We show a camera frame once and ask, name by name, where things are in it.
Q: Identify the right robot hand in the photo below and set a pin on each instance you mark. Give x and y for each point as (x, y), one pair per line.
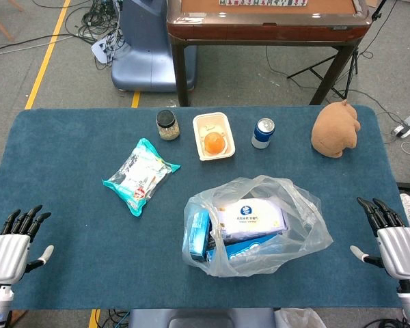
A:
(399, 249)

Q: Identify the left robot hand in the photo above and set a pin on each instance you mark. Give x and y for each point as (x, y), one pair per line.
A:
(7, 253)

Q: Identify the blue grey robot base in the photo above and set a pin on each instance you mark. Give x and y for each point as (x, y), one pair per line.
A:
(143, 51)

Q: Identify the clear floor plastic bag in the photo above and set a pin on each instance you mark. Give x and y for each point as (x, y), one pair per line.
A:
(297, 319)

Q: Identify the blue felt table mat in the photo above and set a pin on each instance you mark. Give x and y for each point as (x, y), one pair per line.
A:
(71, 239)

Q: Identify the white power strip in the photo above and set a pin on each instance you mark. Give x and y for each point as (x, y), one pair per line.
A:
(100, 49)
(408, 125)

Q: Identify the brown plush toy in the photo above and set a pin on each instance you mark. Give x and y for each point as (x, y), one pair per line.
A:
(335, 133)

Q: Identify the white tissue pack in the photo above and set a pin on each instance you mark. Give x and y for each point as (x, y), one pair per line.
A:
(249, 218)

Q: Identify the blue Oreo box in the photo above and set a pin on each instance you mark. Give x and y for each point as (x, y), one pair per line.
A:
(246, 249)

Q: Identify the teal snack packet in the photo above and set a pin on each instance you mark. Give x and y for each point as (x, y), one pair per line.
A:
(140, 174)

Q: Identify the blue white drink can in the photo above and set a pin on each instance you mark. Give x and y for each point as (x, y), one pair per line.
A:
(262, 135)

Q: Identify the black tripod stand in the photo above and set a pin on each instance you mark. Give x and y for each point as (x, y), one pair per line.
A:
(348, 73)

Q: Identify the light blue carton box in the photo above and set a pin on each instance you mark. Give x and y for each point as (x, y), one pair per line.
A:
(200, 235)

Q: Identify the grey robot torso base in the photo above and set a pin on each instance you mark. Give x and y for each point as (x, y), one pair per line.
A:
(198, 319)

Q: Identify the glass jar black lid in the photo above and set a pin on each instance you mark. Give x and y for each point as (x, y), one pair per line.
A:
(167, 128)

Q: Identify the orange fruit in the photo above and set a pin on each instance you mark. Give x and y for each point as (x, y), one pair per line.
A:
(214, 143)

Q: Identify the white plastic tray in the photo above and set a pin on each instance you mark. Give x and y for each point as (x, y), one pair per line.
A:
(212, 123)

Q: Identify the wooden chair leg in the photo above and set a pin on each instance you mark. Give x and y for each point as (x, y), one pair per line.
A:
(1, 24)

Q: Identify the brown mahjong table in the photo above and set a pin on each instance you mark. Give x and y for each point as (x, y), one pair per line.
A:
(266, 24)

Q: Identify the row of mahjong tiles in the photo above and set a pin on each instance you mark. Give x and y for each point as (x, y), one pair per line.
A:
(263, 2)

